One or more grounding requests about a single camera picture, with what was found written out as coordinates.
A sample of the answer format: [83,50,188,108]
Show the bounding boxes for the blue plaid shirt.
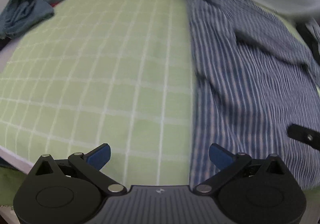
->
[187,0,319,189]

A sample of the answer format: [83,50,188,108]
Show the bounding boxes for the green grid mat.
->
[0,0,320,224]

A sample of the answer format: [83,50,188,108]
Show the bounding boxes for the blue denim garment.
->
[1,0,54,39]

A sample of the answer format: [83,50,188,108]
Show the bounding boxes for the folded grey and cream clothes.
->
[296,19,320,65]

